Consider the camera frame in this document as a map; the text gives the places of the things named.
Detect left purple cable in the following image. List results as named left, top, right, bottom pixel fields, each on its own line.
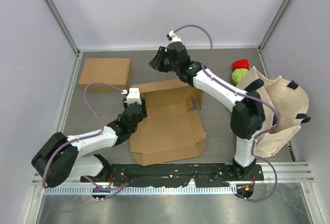
left=41, top=83, right=129, bottom=200

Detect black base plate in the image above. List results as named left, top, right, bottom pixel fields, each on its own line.
left=91, top=163, right=264, bottom=188

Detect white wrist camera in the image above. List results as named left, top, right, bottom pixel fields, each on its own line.
left=167, top=30, right=182, bottom=44
left=121, top=88, right=142, bottom=105

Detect white slotted cable duct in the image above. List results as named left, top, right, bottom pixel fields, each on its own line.
left=43, top=184, right=237, bottom=196

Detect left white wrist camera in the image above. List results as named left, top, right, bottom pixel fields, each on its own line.
left=121, top=88, right=142, bottom=105

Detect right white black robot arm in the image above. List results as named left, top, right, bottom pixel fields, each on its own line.
left=149, top=42, right=266, bottom=180

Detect red toy pepper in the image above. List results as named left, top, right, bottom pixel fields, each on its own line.
left=232, top=59, right=250, bottom=71

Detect brown cardboard box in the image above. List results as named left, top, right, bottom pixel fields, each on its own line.
left=78, top=58, right=131, bottom=91
left=129, top=79, right=206, bottom=166

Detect green toy cabbage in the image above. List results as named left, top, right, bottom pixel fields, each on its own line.
left=231, top=68, right=249, bottom=85

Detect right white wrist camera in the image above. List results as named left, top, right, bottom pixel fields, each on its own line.
left=167, top=30, right=182, bottom=44

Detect beige tote bag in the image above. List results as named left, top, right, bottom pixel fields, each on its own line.
left=237, top=67, right=310, bottom=157

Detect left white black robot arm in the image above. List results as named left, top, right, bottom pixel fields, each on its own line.
left=31, top=98, right=147, bottom=188

